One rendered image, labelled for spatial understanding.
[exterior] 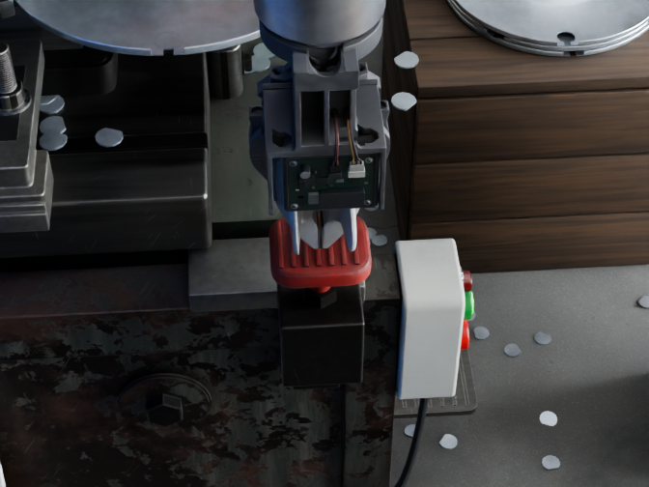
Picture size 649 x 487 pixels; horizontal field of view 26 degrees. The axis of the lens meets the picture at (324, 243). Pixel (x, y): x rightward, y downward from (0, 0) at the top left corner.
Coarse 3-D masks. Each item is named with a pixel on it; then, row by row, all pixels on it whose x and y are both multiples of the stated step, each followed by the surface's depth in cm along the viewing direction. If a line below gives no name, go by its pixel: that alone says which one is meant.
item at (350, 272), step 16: (272, 224) 99; (288, 224) 99; (272, 240) 98; (288, 240) 98; (336, 240) 98; (368, 240) 98; (272, 256) 97; (288, 256) 97; (304, 256) 97; (320, 256) 97; (336, 256) 97; (352, 256) 97; (368, 256) 97; (272, 272) 97; (288, 272) 96; (304, 272) 96; (320, 272) 96; (336, 272) 96; (352, 272) 96; (368, 272) 97; (320, 288) 100
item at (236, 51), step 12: (228, 48) 120; (240, 48) 124; (216, 60) 121; (228, 60) 121; (240, 60) 123; (216, 72) 122; (228, 72) 122; (240, 72) 123; (216, 84) 123; (228, 84) 123; (240, 84) 124; (216, 96) 124; (228, 96) 124
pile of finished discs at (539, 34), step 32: (448, 0) 182; (480, 0) 180; (512, 0) 180; (544, 0) 179; (576, 0) 180; (608, 0) 180; (640, 0) 180; (480, 32) 178; (512, 32) 176; (544, 32) 176; (576, 32) 176; (608, 32) 176; (640, 32) 177
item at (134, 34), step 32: (32, 0) 113; (64, 0) 113; (96, 0) 113; (128, 0) 113; (160, 0) 113; (192, 0) 113; (224, 0) 113; (64, 32) 109; (96, 32) 110; (128, 32) 110; (160, 32) 110; (192, 32) 110; (224, 32) 110; (256, 32) 109
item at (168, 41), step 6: (162, 36) 110; (168, 36) 110; (174, 36) 110; (180, 36) 110; (156, 42) 109; (162, 42) 109; (168, 42) 109; (174, 42) 109; (180, 42) 109; (168, 48) 109
